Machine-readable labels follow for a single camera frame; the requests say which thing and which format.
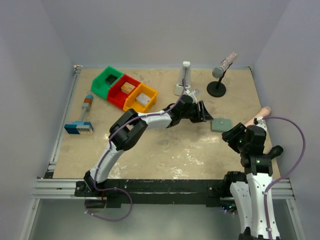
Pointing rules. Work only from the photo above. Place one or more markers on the grey glitter microphone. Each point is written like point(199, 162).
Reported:
point(223, 65)

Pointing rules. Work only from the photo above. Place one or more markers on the card stack in yellow bin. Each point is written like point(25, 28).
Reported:
point(143, 99)

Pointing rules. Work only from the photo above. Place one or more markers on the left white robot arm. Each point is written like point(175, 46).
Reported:
point(128, 129)

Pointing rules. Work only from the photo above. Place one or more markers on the red plastic bin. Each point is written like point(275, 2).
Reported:
point(116, 95)

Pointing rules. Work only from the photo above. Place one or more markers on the black item in green bin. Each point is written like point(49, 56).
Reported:
point(111, 79)

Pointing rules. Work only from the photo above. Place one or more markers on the green plastic bin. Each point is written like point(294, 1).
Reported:
point(104, 81)

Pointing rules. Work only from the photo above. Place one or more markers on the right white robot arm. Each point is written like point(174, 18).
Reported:
point(250, 189)

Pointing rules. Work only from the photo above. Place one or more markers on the yellow plastic bin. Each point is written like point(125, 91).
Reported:
point(131, 103)

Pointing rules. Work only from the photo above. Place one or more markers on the white metronome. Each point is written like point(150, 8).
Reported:
point(183, 82)

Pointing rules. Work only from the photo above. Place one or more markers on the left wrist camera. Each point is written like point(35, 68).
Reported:
point(194, 94)

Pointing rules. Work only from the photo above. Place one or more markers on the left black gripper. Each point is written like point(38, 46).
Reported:
point(200, 112)

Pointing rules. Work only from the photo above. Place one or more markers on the black microphone stand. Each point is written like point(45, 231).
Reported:
point(216, 88)

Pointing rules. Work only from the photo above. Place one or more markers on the green card holder wallet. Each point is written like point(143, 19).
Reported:
point(221, 125)

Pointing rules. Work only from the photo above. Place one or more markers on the aluminium frame rail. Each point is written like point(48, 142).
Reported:
point(45, 187)

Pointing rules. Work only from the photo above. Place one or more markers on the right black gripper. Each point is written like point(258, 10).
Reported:
point(233, 135)

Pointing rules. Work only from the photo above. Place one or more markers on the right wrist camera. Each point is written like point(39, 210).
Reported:
point(259, 122)

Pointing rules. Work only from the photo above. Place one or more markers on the toy block hammer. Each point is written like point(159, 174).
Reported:
point(81, 127)

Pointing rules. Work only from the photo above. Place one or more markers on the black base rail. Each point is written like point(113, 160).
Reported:
point(208, 192)

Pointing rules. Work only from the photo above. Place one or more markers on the card stack in red bin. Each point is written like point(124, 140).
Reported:
point(127, 88)

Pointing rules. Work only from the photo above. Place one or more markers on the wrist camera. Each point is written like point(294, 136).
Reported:
point(194, 94)
point(259, 122)

